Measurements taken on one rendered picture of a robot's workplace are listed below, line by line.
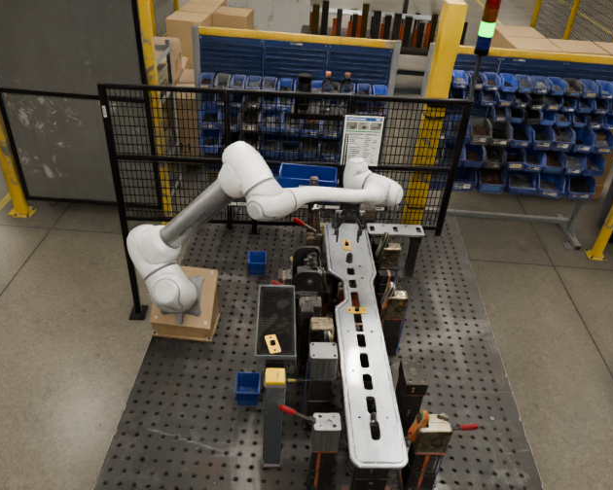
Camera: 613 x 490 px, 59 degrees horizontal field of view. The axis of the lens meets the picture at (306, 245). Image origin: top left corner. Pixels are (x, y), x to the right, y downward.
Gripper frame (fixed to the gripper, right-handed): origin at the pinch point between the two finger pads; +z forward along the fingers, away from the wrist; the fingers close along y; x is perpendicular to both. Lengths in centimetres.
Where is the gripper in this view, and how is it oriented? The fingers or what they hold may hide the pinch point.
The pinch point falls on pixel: (347, 236)
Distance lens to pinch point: 261.6
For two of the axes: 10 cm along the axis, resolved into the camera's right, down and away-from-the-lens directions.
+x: -0.3, -5.8, 8.1
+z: -0.6, 8.1, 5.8
